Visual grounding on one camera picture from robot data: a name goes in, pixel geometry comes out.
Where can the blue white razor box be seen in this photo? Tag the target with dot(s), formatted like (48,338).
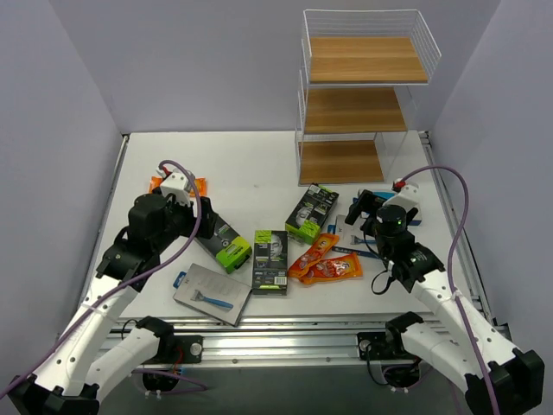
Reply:
(386,194)

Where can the grey box blue razor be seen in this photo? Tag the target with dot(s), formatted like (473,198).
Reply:
(213,294)
(352,239)

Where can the orange razor bag far left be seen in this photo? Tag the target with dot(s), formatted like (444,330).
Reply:
(201,184)

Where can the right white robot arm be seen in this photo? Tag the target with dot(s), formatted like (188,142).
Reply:
(494,375)

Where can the orange razor bag upper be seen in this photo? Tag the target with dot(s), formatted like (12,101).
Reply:
(313,255)

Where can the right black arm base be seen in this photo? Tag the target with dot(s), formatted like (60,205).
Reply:
(374,346)

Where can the tall green black razor box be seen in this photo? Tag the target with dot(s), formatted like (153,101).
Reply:
(310,214)

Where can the orange razor bag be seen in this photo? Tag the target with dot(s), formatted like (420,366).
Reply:
(201,184)
(313,255)
(332,270)

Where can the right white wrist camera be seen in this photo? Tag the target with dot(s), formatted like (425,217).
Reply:
(406,195)

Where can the orange razor bag lower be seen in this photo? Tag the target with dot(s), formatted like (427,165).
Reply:
(332,270)

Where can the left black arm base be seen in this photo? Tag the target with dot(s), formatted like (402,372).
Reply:
(188,349)

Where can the small black green razor box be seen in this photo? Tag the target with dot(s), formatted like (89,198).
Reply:
(270,263)

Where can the aluminium mounting rail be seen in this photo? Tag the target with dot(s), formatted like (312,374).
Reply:
(279,341)

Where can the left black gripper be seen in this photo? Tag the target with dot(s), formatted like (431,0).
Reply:
(206,218)

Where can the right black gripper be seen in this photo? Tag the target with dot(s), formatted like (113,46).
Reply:
(368,201)

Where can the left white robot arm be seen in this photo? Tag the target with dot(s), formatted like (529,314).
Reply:
(71,378)

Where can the black green razor pack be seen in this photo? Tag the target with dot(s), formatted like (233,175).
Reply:
(229,249)

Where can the white wire wooden shelf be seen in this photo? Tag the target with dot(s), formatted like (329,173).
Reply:
(357,76)

